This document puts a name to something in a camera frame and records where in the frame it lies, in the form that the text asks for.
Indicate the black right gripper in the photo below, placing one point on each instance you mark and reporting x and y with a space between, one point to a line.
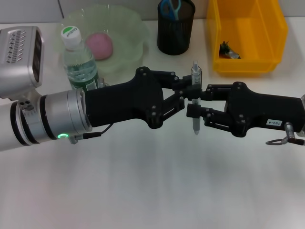
262 109

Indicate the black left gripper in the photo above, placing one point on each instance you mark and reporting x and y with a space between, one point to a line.
124 102

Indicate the silver ballpoint pen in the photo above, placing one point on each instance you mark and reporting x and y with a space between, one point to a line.
196 124

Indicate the blue capped scissors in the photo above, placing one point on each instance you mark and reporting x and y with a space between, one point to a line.
170 9

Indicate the pink toy peach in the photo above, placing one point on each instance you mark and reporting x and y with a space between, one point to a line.
100 46

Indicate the clear water bottle green label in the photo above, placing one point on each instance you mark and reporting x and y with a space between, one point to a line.
78 64

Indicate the green translucent plastic fruit plate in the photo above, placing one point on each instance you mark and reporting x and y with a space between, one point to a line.
128 31

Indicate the black mesh cylinder bin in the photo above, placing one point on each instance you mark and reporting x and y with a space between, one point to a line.
183 33

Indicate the yellow plastic storage bin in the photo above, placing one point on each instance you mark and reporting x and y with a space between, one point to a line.
250 28

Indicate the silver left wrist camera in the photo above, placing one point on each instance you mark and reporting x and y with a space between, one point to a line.
16 59

